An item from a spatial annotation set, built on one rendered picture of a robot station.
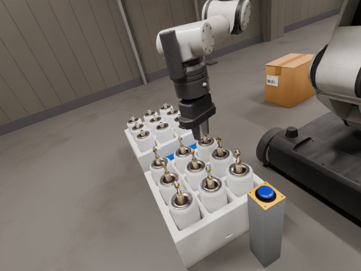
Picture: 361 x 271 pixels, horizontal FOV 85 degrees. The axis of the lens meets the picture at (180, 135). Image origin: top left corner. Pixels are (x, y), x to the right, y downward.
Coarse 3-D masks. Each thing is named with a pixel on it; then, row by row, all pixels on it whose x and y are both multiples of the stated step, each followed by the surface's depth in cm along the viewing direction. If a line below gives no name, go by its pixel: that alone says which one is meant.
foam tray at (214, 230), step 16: (224, 176) 80; (256, 176) 77; (160, 192) 83; (192, 192) 77; (160, 208) 74; (224, 208) 68; (240, 208) 69; (192, 224) 66; (208, 224) 65; (224, 224) 69; (240, 224) 73; (176, 240) 62; (192, 240) 65; (208, 240) 69; (224, 240) 73; (192, 256) 69
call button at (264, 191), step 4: (260, 188) 54; (264, 188) 53; (268, 188) 53; (260, 192) 52; (264, 192) 52; (268, 192) 52; (272, 192) 52; (260, 196) 52; (264, 196) 51; (268, 196) 51; (272, 196) 52
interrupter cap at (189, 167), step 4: (200, 160) 80; (188, 164) 80; (200, 164) 79; (204, 164) 78; (188, 168) 78; (192, 168) 78; (196, 168) 78; (200, 168) 76; (192, 172) 76; (196, 172) 75
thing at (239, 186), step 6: (228, 174) 71; (252, 174) 70; (228, 180) 72; (234, 180) 69; (240, 180) 68; (246, 180) 68; (252, 180) 71; (228, 186) 75; (234, 186) 71; (240, 186) 70; (246, 186) 70; (252, 186) 73; (234, 192) 73; (240, 192) 72; (246, 192) 72
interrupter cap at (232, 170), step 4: (232, 164) 74; (244, 164) 73; (228, 168) 73; (232, 168) 73; (244, 168) 72; (248, 168) 71; (232, 172) 71; (236, 172) 71; (240, 172) 71; (244, 172) 70; (248, 172) 69; (236, 176) 69; (240, 176) 69
